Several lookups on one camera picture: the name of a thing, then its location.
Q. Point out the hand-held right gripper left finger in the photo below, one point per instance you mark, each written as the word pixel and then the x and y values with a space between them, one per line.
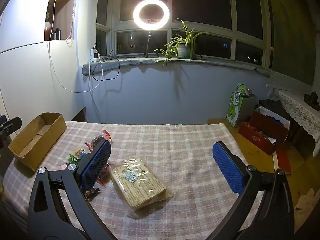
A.
pixel 97 165

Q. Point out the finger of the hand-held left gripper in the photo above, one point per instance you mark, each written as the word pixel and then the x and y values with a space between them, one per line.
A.
pixel 10 126

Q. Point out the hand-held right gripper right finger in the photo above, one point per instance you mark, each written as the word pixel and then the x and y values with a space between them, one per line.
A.
pixel 228 170

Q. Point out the red clear snack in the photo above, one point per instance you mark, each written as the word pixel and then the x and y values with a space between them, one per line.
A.
pixel 106 171

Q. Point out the yellow jelly cup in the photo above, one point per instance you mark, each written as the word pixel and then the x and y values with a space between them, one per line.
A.
pixel 80 152

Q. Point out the red stick packet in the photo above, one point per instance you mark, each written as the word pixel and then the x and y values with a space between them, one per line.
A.
pixel 88 145

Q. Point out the green candy packet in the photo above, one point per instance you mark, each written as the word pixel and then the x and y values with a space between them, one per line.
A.
pixel 72 158

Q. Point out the clear bag of dark snacks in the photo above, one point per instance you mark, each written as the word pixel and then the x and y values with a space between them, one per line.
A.
pixel 98 138

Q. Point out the yellow candy packet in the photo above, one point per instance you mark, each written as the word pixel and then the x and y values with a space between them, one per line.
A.
pixel 91 193

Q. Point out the brown cardboard box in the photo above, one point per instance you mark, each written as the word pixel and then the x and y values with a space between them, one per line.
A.
pixel 45 130

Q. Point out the clear pack of crackers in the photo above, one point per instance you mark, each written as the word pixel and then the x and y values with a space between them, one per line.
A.
pixel 140 180

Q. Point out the white cabinet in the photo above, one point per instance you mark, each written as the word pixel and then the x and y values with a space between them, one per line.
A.
pixel 30 75

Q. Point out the red box lid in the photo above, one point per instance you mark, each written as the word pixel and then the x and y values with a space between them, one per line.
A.
pixel 283 161

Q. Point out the red cardboard box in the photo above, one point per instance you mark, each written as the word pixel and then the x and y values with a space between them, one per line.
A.
pixel 265 127

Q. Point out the green paper bag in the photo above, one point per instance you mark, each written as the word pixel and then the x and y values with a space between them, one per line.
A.
pixel 233 110

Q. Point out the dark clothes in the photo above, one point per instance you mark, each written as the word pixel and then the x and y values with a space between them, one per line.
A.
pixel 272 106

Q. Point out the white rag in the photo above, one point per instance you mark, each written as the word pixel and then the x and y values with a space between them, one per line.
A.
pixel 305 201

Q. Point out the white lace cloth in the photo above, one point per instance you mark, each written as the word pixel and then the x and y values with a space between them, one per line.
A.
pixel 300 115

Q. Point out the dark bottle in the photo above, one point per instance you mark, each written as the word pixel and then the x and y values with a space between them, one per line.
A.
pixel 53 35
pixel 58 33

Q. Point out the red white vase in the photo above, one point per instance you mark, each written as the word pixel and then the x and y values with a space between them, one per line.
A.
pixel 47 31

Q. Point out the white power strip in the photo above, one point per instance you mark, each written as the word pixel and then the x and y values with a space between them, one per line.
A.
pixel 95 60

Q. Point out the dark figurine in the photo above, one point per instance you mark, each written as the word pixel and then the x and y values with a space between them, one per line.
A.
pixel 312 100

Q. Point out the white charger plug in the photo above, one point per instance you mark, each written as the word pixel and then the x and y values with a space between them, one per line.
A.
pixel 94 52

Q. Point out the grey windowsill cushion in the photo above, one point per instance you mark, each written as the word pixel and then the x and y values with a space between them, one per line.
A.
pixel 150 60

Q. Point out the grey plant pot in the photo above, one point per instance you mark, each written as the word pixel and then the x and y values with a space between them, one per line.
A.
pixel 183 51

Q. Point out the black tripod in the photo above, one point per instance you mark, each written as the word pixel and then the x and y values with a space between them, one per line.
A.
pixel 148 45

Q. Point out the olive curtain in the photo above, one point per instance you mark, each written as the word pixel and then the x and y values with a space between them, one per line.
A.
pixel 292 42

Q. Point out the green spider plant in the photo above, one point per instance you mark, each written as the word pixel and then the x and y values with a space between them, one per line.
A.
pixel 182 33

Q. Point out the wooden wall shelf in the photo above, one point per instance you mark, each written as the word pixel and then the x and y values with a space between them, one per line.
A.
pixel 63 12

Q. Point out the window frame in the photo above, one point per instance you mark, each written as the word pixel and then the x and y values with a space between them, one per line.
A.
pixel 232 10

